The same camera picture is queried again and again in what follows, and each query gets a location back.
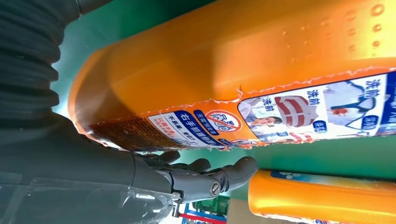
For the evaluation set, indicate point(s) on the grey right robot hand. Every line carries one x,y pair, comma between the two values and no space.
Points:
77,173

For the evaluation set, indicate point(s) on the blue metal shelving rack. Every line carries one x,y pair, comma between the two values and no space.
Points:
185,216

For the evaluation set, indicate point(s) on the green plastic crate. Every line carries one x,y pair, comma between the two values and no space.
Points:
213,205

